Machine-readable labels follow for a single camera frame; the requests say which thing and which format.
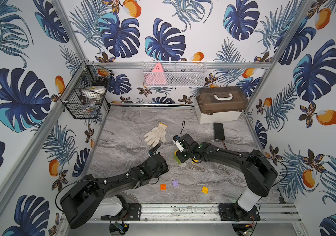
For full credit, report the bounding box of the lime green lego brick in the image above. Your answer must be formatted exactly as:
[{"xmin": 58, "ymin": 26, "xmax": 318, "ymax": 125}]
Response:
[{"xmin": 173, "ymin": 154, "xmax": 182, "ymax": 164}]

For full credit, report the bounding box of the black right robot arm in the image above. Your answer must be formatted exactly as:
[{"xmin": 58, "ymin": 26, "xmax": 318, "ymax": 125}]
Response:
[{"xmin": 173, "ymin": 134, "xmax": 278, "ymax": 212}]

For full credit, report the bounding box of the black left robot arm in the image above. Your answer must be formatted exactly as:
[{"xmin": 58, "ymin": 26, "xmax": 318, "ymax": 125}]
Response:
[{"xmin": 60, "ymin": 144, "xmax": 168, "ymax": 229}]

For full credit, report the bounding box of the orange small lego brick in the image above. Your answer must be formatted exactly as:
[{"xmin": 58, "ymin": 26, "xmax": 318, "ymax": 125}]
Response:
[{"xmin": 160, "ymin": 184, "xmax": 167, "ymax": 191}]

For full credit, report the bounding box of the purple small lego brick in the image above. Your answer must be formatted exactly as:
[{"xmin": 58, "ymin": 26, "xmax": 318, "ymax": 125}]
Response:
[{"xmin": 172, "ymin": 180, "xmax": 179, "ymax": 187}]

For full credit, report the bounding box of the yellow small lego brick front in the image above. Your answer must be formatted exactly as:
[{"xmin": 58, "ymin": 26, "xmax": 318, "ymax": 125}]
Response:
[{"xmin": 201, "ymin": 186, "xmax": 209, "ymax": 194}]

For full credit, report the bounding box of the white knit work glove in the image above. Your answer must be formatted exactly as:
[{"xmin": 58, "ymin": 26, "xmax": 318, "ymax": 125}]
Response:
[{"xmin": 143, "ymin": 123, "xmax": 168, "ymax": 147}]

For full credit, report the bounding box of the black battery box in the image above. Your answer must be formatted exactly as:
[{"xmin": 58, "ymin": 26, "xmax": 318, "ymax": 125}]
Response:
[{"xmin": 213, "ymin": 123, "xmax": 225, "ymax": 141}]

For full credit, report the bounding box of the brown lid tool box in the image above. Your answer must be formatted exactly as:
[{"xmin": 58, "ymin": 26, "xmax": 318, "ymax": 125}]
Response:
[{"xmin": 195, "ymin": 86, "xmax": 248, "ymax": 124}]

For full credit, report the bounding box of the pink triangle object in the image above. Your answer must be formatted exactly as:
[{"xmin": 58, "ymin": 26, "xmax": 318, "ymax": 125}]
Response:
[{"xmin": 144, "ymin": 63, "xmax": 167, "ymax": 86}]

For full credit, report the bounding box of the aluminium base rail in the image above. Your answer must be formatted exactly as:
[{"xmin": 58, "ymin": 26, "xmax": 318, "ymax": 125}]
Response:
[{"xmin": 89, "ymin": 203, "xmax": 302, "ymax": 224}]

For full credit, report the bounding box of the clear wall shelf tray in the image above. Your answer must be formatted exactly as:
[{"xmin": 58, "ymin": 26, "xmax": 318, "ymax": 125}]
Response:
[{"xmin": 141, "ymin": 62, "xmax": 207, "ymax": 87}]

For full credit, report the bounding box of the black wire basket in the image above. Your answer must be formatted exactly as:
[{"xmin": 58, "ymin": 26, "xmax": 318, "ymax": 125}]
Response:
[{"xmin": 60, "ymin": 62, "xmax": 114, "ymax": 120}]

